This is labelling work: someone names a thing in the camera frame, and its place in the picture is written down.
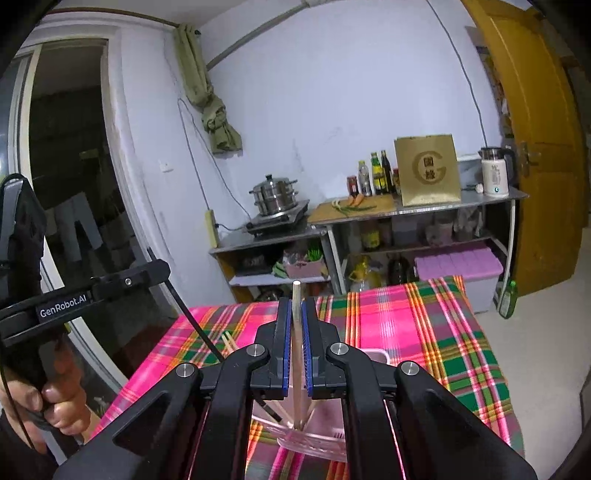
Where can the dark glass jar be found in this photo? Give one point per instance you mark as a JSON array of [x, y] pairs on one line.
[[399, 272]]

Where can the large steel shelf table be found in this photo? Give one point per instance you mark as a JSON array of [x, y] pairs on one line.
[[438, 210]]

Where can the pink utensil basket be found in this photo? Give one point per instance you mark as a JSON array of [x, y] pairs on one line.
[[318, 443]]

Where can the yellow power strip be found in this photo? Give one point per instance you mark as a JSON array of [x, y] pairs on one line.
[[213, 230]]

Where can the clear plastic bottle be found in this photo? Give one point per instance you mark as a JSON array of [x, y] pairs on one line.
[[364, 180]]

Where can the carrot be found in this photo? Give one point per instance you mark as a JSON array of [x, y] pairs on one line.
[[355, 200]]

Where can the wooden cutting board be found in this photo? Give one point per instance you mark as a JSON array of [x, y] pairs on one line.
[[323, 213]]

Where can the wooden door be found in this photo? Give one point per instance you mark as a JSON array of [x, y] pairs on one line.
[[535, 115]]

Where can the green glass bottle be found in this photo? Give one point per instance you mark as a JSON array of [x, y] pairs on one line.
[[508, 300]]

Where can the pink lidded storage box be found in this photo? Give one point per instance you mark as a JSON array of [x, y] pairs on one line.
[[457, 265]]

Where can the green scallion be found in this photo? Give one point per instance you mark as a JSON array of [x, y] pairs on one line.
[[353, 208]]

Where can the colourful wall poster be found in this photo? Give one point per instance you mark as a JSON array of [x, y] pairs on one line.
[[501, 101]]

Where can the white door arch frame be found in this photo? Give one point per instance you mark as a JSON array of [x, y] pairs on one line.
[[138, 161]]

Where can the black chopstick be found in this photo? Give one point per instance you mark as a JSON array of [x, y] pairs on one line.
[[194, 314]]

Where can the white electric kettle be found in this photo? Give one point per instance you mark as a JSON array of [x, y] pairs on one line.
[[494, 175]]

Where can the black induction cooker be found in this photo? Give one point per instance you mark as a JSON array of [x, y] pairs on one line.
[[277, 224]]

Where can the red sauce jar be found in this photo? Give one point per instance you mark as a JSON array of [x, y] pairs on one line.
[[353, 187]]

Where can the steel steamer pot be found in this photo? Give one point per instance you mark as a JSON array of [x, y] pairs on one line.
[[274, 196]]

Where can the pink plaid tablecloth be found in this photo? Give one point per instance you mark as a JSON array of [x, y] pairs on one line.
[[415, 332]]

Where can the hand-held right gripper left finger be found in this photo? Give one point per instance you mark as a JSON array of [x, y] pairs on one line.
[[282, 355]]

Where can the gold square box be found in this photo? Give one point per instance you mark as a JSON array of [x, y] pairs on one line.
[[427, 170]]

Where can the small brown jar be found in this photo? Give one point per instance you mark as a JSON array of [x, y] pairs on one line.
[[396, 182]]

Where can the dark sauce bottle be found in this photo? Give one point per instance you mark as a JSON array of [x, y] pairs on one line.
[[386, 173]]

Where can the green curtain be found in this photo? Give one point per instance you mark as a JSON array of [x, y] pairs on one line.
[[217, 124]]

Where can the person's left hand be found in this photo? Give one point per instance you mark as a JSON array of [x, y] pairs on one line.
[[64, 406]]

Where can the small steel shelf table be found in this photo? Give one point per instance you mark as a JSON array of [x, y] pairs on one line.
[[272, 237]]

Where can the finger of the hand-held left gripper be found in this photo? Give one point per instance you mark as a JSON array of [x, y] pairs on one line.
[[134, 279]]

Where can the pink vegetable basket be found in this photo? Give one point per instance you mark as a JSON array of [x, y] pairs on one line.
[[302, 267]]

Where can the yellow oil jug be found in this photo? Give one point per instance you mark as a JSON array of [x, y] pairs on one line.
[[367, 277]]

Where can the grey wall pipe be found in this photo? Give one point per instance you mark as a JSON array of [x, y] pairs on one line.
[[249, 40]]

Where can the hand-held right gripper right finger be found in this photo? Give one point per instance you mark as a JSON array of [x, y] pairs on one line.
[[310, 355]]

